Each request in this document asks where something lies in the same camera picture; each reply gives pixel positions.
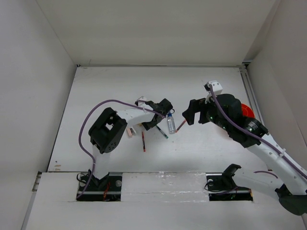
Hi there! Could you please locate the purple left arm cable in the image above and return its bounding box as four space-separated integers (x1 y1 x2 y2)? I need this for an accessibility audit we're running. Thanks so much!
77 99 168 199

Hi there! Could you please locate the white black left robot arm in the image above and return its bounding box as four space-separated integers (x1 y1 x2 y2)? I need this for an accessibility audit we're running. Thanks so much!
88 97 173 190

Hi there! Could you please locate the clear spray bottle blue cap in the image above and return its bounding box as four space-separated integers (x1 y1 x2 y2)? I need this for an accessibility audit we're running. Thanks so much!
167 112 176 134

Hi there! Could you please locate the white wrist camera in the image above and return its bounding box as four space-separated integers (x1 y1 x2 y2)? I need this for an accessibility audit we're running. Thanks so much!
204 80 223 96
135 96 148 106

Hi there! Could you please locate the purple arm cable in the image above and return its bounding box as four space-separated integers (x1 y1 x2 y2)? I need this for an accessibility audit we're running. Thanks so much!
208 83 307 195
77 99 168 199

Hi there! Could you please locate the pink eraser block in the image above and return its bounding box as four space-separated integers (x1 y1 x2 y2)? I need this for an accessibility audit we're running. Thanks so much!
127 127 136 138

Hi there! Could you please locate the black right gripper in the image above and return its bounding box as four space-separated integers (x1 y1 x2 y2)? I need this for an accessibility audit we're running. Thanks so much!
182 92 231 132

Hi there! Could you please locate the green ink pen refill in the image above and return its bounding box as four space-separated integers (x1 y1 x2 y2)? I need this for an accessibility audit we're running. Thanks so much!
156 126 168 139

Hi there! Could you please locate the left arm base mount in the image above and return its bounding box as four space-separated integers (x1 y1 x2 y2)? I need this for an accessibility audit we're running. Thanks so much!
76 171 122 202

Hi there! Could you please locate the orange round stationery container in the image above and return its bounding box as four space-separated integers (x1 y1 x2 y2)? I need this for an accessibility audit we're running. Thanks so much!
241 103 255 118

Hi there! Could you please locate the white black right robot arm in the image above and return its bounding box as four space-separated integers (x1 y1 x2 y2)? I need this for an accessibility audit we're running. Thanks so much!
182 94 307 216

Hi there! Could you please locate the aluminium frame rail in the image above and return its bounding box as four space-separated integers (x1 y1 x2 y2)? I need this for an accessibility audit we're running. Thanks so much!
239 62 264 124

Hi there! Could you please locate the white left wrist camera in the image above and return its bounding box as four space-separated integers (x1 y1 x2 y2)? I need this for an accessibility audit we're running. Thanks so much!
135 96 148 106

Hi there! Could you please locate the dark red pen refill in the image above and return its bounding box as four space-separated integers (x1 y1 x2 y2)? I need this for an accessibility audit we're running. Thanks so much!
142 131 146 152

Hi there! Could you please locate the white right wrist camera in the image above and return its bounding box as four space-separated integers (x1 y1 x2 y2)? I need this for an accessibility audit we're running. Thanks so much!
204 80 223 96

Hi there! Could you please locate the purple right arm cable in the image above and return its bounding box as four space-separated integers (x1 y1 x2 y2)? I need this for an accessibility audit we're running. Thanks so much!
208 83 307 195

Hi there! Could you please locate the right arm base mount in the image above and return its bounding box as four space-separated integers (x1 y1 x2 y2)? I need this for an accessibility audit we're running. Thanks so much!
204 164 253 202

